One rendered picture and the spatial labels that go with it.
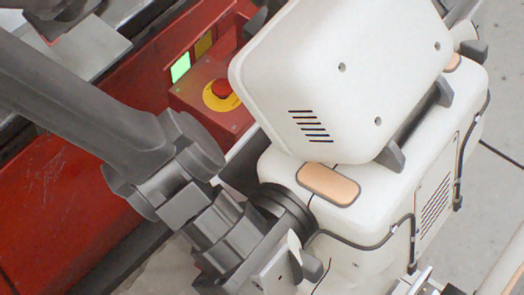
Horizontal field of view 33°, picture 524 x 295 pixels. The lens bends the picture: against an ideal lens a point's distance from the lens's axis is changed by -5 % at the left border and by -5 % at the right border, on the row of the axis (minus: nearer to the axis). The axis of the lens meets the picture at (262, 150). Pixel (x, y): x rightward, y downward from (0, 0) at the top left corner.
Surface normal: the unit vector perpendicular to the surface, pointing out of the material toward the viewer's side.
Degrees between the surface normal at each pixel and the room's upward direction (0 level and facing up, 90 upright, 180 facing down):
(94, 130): 85
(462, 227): 0
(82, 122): 85
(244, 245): 38
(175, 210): 50
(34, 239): 90
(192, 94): 0
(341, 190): 8
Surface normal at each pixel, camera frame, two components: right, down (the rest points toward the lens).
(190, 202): 0.03, 0.32
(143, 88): 0.74, 0.57
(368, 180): -0.12, -0.58
